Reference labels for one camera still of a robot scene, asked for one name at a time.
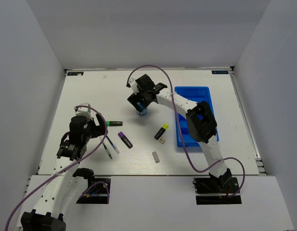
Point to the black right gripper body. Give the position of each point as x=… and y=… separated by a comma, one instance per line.
x=143, y=92

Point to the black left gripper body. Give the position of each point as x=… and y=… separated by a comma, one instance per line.
x=92, y=131

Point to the green highlighter marker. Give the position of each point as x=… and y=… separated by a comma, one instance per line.
x=114, y=123

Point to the blue tape roll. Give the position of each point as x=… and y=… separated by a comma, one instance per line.
x=142, y=113

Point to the purple highlighter marker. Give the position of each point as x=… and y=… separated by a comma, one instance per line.
x=125, y=140

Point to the pen with white cap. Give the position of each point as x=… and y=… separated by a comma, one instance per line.
x=113, y=146

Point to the pen with green tip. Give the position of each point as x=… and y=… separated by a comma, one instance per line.
x=107, y=150

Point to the yellow highlighter marker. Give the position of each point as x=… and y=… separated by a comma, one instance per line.
x=161, y=131

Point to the grey white eraser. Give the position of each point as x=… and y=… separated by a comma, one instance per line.
x=155, y=156

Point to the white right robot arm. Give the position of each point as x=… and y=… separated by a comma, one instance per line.
x=201, y=123

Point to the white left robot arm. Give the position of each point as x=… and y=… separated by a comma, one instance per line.
x=68, y=179

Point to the small beige sharpener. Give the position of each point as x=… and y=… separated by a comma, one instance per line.
x=161, y=140

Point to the left table label sticker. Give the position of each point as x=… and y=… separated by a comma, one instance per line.
x=75, y=73

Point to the table label sticker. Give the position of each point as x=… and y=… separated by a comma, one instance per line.
x=75, y=73
x=220, y=72

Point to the right table label sticker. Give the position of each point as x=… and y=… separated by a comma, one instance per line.
x=220, y=72

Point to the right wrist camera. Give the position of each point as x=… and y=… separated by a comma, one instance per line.
x=133, y=85

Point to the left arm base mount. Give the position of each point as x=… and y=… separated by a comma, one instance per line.
x=98, y=194

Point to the aluminium table rail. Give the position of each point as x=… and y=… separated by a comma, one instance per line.
x=258, y=159

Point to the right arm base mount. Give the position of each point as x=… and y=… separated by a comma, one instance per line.
x=206, y=193

